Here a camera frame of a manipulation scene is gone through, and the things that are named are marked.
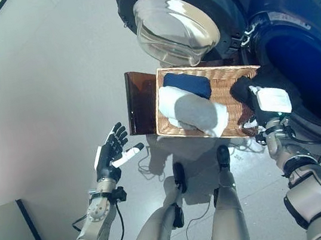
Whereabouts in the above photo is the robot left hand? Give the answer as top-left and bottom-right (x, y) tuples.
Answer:
(88, 119), (149, 186)

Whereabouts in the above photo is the folded navy blue cloth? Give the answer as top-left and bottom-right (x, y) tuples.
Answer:
(161, 67), (213, 106)

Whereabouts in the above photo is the thin floor cable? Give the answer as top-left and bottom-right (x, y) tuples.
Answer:
(136, 152), (166, 184)

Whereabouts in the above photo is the brown translucent acrylic stool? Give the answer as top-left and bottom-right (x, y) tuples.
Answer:
(120, 67), (167, 138)

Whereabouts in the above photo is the thin black leg cable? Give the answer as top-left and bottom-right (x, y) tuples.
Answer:
(180, 199), (219, 240)

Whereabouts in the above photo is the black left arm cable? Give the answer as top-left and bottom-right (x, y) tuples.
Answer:
(69, 201), (128, 240)

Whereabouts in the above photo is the grey washing machine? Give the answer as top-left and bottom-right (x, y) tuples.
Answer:
(225, 0), (321, 163)

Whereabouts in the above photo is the silver robot leg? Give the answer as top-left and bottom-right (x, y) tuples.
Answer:
(113, 161), (196, 240)
(196, 143), (247, 240)

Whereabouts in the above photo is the black cloth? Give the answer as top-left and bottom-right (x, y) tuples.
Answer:
(228, 60), (301, 116)

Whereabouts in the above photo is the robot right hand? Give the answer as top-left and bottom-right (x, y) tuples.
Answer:
(236, 79), (296, 133)

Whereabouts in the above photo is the silver robot left leg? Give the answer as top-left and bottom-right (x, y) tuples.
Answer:
(113, 161), (196, 240)

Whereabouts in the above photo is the round glass washing machine door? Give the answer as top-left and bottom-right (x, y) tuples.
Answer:
(115, 0), (253, 76)

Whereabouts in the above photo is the folded white cloth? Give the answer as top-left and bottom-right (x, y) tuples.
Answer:
(155, 77), (231, 145)

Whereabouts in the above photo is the rectangular wicker laundry basket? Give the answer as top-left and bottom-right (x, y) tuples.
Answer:
(146, 53), (271, 152)

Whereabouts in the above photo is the silver robot right leg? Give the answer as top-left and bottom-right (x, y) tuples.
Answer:
(196, 143), (247, 240)

